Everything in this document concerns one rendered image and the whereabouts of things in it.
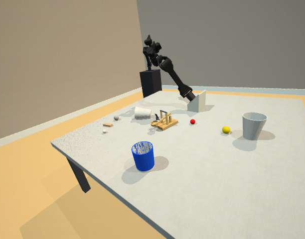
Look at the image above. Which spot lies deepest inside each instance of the yellow ball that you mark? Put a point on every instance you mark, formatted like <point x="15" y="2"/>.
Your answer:
<point x="226" y="129"/>

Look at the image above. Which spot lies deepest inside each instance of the blue cup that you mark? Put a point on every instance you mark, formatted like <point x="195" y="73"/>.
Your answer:
<point x="143" y="156"/>

